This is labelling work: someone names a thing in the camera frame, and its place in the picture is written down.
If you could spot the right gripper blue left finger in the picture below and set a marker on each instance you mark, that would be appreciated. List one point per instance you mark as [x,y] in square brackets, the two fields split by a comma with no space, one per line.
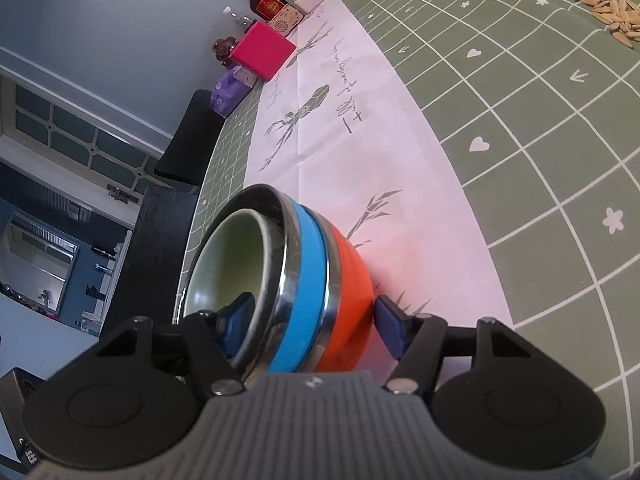
[232,323]

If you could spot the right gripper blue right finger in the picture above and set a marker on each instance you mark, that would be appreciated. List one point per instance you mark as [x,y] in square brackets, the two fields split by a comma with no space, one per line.
[396,328]

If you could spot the blue steel-lined bowl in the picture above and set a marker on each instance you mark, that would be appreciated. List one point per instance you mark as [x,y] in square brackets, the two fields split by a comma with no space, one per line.
[312,316]

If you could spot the green ceramic bowl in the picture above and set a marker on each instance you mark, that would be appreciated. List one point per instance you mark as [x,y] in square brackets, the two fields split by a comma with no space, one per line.
[236,258]

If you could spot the orange steel-lined bowl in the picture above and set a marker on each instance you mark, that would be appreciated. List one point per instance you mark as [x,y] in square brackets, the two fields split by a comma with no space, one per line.
[354,321]

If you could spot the white deer table runner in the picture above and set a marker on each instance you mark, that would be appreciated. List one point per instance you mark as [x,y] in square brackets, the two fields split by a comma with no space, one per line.
[338,131]

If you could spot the purple tissue pack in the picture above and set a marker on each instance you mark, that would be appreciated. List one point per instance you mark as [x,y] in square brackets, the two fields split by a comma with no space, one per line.
[231,89]

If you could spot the pink red box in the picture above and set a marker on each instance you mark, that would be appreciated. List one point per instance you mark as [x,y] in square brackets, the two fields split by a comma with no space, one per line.
[262,51]

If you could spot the brown figurine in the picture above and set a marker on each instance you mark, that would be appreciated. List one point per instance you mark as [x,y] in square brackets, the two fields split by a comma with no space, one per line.
[222,49]

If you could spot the green grid tablecloth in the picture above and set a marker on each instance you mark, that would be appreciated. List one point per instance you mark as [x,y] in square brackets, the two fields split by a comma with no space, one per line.
[536,107]

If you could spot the clear glass bottle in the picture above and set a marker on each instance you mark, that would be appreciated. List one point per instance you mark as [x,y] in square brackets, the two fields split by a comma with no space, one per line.
[240,21]

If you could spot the wooden perforated box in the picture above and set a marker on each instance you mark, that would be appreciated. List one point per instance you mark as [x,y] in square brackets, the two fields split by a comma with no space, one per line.
[287,20]

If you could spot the brown liquor bottle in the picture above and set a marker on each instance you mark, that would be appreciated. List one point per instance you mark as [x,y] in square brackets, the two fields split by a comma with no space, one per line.
[266,9]

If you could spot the pile of sunflower seeds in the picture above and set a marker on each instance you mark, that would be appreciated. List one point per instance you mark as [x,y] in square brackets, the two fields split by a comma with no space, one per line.
[621,19]

